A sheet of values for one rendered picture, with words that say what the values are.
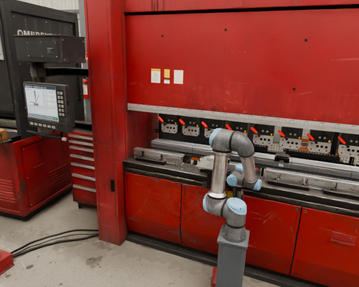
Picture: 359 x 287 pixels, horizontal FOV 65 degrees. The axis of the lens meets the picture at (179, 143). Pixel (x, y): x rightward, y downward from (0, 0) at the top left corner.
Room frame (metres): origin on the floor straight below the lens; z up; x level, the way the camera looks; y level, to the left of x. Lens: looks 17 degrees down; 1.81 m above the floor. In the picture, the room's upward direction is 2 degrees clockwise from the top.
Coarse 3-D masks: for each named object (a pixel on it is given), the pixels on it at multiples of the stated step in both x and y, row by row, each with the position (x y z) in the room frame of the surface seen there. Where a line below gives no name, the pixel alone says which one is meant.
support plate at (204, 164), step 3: (201, 162) 2.16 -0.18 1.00; (204, 162) 2.16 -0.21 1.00; (207, 162) 2.17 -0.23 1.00; (210, 162) 2.17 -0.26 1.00; (198, 165) 2.10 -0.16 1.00; (201, 165) 2.10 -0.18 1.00; (204, 165) 2.10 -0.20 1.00; (207, 165) 2.10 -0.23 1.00; (210, 165) 2.10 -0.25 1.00; (201, 168) 2.06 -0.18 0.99; (204, 168) 2.05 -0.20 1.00; (207, 168) 2.04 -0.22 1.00; (210, 168) 2.04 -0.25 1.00
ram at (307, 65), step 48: (144, 48) 2.51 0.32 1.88; (192, 48) 2.35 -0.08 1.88; (240, 48) 2.21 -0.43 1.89; (288, 48) 2.09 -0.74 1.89; (336, 48) 1.98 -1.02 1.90; (144, 96) 2.52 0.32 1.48; (192, 96) 2.35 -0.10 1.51; (240, 96) 2.20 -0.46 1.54; (288, 96) 2.07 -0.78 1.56; (336, 96) 1.96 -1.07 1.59
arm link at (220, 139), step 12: (216, 132) 1.60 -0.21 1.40; (228, 132) 1.57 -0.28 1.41; (216, 144) 1.57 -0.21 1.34; (228, 144) 1.53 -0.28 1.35; (216, 156) 1.58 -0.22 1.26; (228, 156) 1.59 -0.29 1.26; (216, 168) 1.57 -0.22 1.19; (216, 180) 1.56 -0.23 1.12; (216, 192) 1.55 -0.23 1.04; (204, 204) 1.56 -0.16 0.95; (216, 204) 1.53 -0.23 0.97
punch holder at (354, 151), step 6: (342, 138) 1.92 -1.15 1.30; (348, 138) 1.91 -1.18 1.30; (354, 138) 1.90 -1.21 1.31; (342, 144) 1.92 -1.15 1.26; (348, 144) 1.91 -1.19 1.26; (354, 144) 1.89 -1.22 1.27; (342, 150) 1.92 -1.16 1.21; (348, 150) 1.92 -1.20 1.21; (354, 150) 1.89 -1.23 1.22; (348, 156) 1.90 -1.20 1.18; (354, 156) 1.89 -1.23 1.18
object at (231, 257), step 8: (248, 232) 1.54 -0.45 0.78; (224, 240) 1.45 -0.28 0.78; (224, 248) 1.44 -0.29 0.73; (232, 248) 1.43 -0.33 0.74; (240, 248) 1.41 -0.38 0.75; (224, 256) 1.44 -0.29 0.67; (232, 256) 1.42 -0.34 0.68; (240, 256) 1.41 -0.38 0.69; (224, 264) 1.44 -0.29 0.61; (232, 264) 1.42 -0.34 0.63; (240, 264) 1.42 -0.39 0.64; (224, 272) 1.44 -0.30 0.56; (232, 272) 1.42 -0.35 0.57; (240, 272) 1.42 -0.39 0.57; (216, 280) 1.47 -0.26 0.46; (224, 280) 1.43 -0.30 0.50; (232, 280) 1.42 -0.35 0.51; (240, 280) 1.42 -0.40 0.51
